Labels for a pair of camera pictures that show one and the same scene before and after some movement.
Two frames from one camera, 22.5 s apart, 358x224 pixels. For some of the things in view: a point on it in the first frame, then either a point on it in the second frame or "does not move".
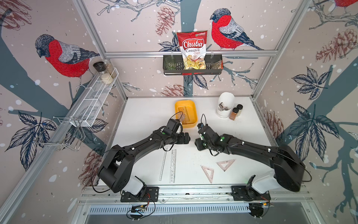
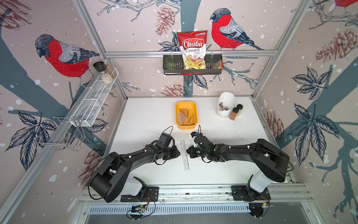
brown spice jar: x=233 y=114 does not move
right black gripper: x=197 y=143 → x=190 y=152
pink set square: x=229 y=162 → x=181 y=118
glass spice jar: x=110 y=68 does not move
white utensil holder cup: x=225 y=104 does not move
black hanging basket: x=174 y=65 does not move
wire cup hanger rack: x=66 y=132 does not move
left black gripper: x=182 y=140 → x=175 y=154
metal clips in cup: x=221 y=108 does not move
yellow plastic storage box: x=186 y=111 does not move
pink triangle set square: x=210 y=178 → x=189 y=117
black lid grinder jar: x=100 y=66 does not move
